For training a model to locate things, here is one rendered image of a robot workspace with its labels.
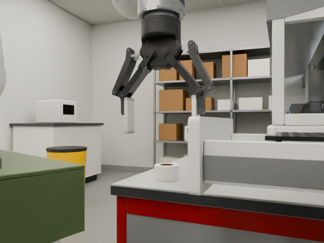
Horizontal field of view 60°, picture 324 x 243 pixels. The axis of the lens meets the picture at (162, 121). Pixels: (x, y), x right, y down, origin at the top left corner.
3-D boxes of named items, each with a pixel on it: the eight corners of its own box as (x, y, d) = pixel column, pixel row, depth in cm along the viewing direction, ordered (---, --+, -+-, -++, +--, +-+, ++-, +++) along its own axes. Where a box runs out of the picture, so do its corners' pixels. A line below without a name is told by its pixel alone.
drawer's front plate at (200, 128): (187, 195, 39) (187, 116, 39) (225, 165, 66) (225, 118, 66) (199, 196, 38) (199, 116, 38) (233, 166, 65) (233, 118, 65)
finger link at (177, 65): (166, 56, 55) (171, 51, 54) (203, 98, 52) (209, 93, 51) (157, 52, 51) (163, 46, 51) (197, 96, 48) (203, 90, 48)
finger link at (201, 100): (198, 86, 51) (215, 85, 50) (198, 114, 51) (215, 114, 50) (196, 85, 49) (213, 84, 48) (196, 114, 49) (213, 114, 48)
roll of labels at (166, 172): (181, 177, 81) (181, 163, 81) (177, 182, 75) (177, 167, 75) (157, 176, 83) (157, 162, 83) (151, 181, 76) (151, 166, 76)
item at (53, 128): (8, 191, 368) (8, 99, 368) (66, 175, 476) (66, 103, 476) (53, 196, 344) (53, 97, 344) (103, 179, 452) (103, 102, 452)
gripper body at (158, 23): (131, 16, 51) (131, 67, 51) (175, 8, 48) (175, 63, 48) (149, 29, 58) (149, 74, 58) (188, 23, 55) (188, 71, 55)
